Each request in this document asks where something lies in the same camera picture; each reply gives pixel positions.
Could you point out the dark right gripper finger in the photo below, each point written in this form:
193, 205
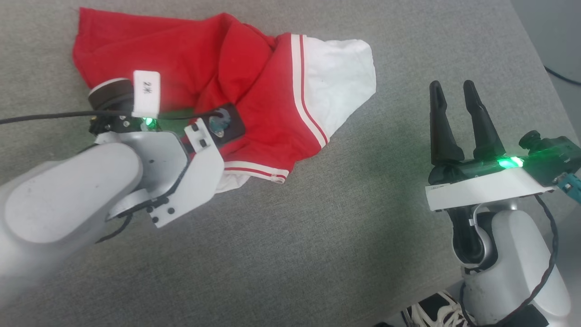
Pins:
484, 129
440, 131

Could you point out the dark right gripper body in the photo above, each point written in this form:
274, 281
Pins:
472, 169

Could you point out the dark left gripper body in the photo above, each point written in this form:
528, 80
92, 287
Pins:
111, 102

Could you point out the red and white garment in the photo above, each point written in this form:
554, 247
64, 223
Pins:
272, 91

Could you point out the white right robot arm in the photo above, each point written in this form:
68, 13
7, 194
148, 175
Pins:
517, 268

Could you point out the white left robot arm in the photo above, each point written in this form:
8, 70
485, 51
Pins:
59, 209

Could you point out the black and white sneaker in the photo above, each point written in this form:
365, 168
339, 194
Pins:
433, 313

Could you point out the grey fabric sofa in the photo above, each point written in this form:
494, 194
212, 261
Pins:
295, 236

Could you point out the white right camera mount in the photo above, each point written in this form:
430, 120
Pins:
485, 190

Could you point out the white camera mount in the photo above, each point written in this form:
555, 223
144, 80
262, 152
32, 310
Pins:
485, 190
199, 177

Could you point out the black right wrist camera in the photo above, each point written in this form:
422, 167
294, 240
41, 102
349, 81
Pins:
551, 154

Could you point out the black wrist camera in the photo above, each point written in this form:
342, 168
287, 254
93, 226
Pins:
223, 123
551, 154

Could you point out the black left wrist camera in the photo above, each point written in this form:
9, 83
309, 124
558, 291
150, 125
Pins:
223, 123

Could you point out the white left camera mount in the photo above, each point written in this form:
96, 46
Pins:
199, 177

